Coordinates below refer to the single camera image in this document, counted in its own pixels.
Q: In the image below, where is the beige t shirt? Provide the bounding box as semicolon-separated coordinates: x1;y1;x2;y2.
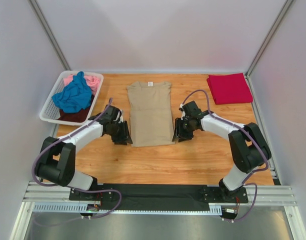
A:
127;81;175;147

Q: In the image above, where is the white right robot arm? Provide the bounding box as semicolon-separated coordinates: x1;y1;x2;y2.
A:
172;101;272;194

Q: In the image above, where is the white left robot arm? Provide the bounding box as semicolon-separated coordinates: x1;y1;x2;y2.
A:
31;105;133;192

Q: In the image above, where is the dark maroon t shirt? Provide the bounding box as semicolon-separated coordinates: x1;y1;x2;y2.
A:
58;105;91;123

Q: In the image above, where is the blue crumpled t shirt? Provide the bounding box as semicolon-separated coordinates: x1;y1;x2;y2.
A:
52;71;92;114

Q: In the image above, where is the pink crumpled t shirt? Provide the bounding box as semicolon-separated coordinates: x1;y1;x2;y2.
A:
63;74;101;96

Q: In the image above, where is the folded red t shirt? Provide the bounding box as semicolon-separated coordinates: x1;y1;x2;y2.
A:
207;73;253;105

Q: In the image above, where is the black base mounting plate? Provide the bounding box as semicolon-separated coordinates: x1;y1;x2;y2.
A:
69;183;249;210

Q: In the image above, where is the white plastic laundry basket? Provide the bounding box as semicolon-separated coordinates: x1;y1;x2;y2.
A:
39;70;104;126

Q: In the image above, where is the aluminium frame rail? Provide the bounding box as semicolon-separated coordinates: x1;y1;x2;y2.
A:
23;182;297;206

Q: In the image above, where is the grey slotted cable duct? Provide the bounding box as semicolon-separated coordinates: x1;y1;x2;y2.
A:
32;202;222;216

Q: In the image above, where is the left aluminium frame post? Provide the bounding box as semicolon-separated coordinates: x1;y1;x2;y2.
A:
28;0;71;71

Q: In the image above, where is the aluminium frame post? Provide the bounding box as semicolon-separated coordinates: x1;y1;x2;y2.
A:
244;0;296;77
28;0;71;71

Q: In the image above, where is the right aluminium frame post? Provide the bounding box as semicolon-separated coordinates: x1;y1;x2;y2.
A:
244;0;296;77

